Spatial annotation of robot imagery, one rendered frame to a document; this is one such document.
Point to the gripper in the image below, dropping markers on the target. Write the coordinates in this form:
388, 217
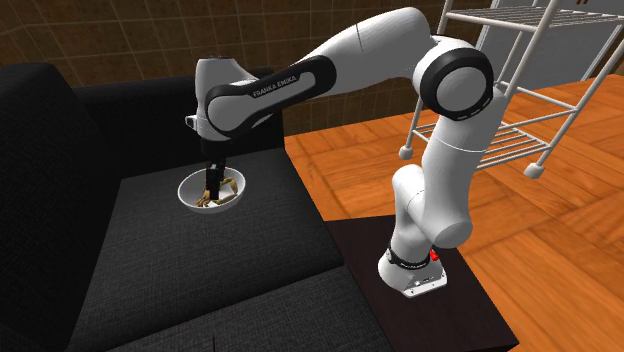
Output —
213, 148

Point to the dark robot stand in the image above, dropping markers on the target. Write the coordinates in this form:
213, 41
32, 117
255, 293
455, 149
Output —
438, 317

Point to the white bowl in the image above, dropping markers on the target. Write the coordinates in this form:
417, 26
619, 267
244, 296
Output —
195, 197

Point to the black sofa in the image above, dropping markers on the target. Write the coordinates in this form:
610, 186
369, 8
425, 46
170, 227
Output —
195, 263

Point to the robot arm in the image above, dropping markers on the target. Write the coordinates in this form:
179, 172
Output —
438, 161

